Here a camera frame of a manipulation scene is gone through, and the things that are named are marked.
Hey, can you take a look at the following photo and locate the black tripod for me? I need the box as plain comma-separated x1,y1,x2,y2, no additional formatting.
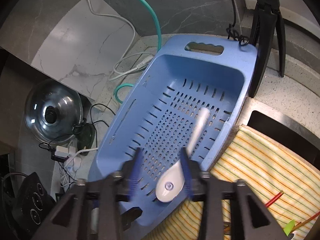
246,0,286,98

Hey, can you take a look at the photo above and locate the white plug adapter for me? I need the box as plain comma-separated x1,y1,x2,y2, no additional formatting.
55,145,71,157

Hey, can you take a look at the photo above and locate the dark green translucent object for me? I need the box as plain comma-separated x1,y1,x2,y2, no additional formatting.
76,124,95,156

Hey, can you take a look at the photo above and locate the white cable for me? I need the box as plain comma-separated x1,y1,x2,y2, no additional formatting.
59,0,154,82

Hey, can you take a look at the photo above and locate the glass pot lid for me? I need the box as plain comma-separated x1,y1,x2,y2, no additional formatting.
24,79,84,145

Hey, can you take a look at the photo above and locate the teal cable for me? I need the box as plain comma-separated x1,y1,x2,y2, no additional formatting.
110,0,162,104

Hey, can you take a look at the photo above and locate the yellow striped cloth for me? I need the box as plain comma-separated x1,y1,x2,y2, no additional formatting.
145,124,320,240

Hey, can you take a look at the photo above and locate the white ceramic spoon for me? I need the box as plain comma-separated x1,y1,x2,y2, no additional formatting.
155,107,210,203

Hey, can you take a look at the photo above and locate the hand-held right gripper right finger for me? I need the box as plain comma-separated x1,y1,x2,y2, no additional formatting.
180,147,290,240

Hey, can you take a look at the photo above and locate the lime green plastic spoon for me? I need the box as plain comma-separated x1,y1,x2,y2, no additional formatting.
284,219,297,238

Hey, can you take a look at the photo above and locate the white power strip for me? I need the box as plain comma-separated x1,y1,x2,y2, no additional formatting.
64,152,83,177

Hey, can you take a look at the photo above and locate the blue perforated plastic basket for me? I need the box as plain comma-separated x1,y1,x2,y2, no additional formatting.
87,34,258,239

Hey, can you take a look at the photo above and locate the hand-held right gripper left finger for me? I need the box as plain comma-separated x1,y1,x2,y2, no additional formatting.
30,147,146,240

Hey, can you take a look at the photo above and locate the black cable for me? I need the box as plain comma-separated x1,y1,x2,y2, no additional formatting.
226,0,249,47

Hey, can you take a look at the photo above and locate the red wooden chopstick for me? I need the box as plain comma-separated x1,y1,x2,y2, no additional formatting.
291,211,320,230
265,191,284,207

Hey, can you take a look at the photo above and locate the black charger plug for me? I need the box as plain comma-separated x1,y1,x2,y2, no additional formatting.
51,152,70,163

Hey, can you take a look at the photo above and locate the black induction cooker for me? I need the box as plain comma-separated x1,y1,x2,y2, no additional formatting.
7,171,57,238

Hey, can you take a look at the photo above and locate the steel sink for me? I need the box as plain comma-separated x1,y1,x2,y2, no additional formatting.
244,97,320,155

